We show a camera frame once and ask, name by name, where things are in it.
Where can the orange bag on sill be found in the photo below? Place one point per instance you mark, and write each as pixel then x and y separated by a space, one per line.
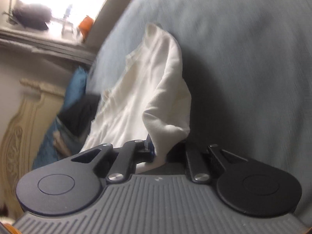
pixel 85 26

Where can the dark hanging garment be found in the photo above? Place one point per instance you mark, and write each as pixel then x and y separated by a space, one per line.
pixel 33 16

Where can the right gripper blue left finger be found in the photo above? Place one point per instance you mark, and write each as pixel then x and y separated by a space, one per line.
pixel 130 154

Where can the blue pillow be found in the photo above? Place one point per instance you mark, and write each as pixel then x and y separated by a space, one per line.
pixel 47 154

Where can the grey fleece bed blanket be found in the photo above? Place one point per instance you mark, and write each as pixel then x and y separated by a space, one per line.
pixel 247 64

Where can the grey curtain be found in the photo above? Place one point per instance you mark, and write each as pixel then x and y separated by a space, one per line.
pixel 57 49

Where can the cream bear hoodie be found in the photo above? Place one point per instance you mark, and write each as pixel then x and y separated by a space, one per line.
pixel 151 99

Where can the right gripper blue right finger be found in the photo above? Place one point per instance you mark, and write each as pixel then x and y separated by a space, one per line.
pixel 190 157

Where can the black folded garment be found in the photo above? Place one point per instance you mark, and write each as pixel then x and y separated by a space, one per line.
pixel 78 116

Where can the cream carved headboard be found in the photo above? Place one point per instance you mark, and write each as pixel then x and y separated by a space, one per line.
pixel 23 137

